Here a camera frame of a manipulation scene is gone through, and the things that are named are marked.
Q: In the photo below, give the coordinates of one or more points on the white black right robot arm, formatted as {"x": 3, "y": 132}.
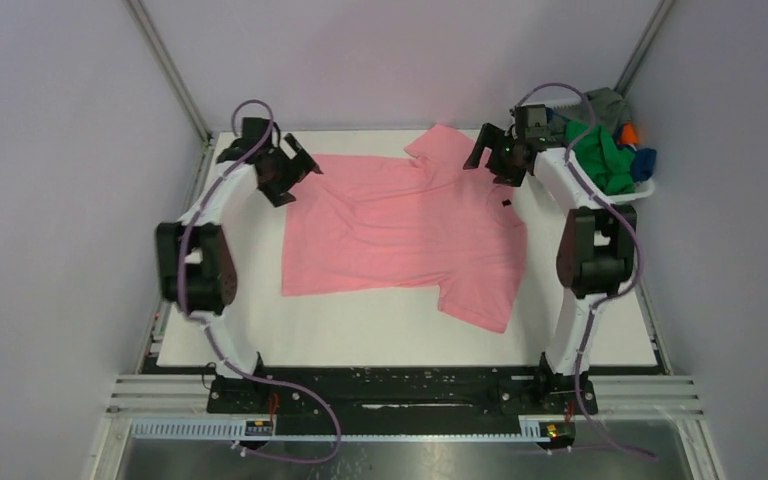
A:
{"x": 597, "y": 250}

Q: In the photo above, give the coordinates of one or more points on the pink t-shirt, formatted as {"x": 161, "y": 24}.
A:
{"x": 368, "y": 222}

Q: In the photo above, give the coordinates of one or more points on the blue garment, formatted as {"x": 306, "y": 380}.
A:
{"x": 643, "y": 164}

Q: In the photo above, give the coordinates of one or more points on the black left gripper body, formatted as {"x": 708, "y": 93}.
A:
{"x": 281, "y": 168}

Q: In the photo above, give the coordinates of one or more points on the grey t-shirt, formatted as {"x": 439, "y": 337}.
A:
{"x": 611, "y": 109}

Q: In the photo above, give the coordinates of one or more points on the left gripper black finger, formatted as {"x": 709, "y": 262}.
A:
{"x": 278, "y": 193}
{"x": 301, "y": 158}

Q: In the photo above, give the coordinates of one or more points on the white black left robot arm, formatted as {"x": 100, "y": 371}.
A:
{"x": 195, "y": 261}

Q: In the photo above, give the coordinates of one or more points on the orange garment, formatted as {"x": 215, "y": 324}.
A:
{"x": 627, "y": 135}

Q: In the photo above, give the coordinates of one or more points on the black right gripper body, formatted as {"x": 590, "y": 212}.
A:
{"x": 509, "y": 155}

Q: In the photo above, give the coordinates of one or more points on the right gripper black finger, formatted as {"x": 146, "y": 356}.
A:
{"x": 489, "y": 138}
{"x": 509, "y": 174}

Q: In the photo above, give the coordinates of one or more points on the green t-shirt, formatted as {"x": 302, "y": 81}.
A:
{"x": 605, "y": 163}

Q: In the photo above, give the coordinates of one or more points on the white laundry basket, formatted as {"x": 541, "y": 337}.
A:
{"x": 575, "y": 119}

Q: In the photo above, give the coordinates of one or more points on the white slotted cable duct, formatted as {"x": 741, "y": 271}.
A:
{"x": 364, "y": 426}

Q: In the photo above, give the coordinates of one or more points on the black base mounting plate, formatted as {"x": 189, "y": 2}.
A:
{"x": 328, "y": 392}

